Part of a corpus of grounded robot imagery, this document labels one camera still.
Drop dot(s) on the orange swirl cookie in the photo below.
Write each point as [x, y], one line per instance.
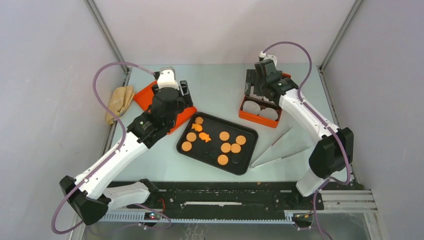
[199, 120]

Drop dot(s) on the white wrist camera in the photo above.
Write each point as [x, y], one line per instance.
[167, 78]
[263, 56]

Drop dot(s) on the orange fish cookie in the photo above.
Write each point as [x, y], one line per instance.
[197, 127]
[204, 137]

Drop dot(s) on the black baking tray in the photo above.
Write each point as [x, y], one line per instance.
[213, 126]

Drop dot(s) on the silver metal tongs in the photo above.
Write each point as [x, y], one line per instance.
[289, 143]

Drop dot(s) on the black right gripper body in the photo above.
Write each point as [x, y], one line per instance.
[256, 86]

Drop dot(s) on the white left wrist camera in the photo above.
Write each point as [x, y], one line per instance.
[167, 78]

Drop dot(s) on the orange box lid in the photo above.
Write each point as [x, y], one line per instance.
[144, 99]

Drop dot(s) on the orange cookie box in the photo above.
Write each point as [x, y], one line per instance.
[261, 100]

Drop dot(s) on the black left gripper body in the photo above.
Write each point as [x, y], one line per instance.
[183, 100]

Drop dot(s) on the round orange biscuit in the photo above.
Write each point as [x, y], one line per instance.
[186, 146]
[240, 140]
[235, 148]
[224, 136]
[191, 136]
[222, 160]
[225, 147]

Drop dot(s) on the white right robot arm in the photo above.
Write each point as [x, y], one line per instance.
[333, 146]

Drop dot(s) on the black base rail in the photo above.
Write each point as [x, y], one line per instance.
[243, 202]

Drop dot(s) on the beige crumpled cloth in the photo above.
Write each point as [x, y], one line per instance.
[121, 99]

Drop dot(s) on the white paper cupcake liner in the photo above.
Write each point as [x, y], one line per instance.
[269, 113]
[251, 107]

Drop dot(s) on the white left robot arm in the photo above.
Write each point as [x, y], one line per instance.
[89, 194]

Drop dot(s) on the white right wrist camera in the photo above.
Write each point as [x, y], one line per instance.
[263, 56]

